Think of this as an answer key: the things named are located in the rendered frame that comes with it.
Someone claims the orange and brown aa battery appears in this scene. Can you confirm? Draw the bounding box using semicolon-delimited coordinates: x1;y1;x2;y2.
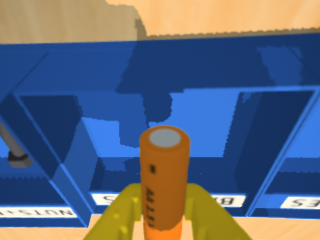
139;125;191;240

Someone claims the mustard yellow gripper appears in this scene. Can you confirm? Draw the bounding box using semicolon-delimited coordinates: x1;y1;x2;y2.
82;183;253;240

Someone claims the black hex-head bolt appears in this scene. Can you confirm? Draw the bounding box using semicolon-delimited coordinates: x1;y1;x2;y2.
0;122;34;168

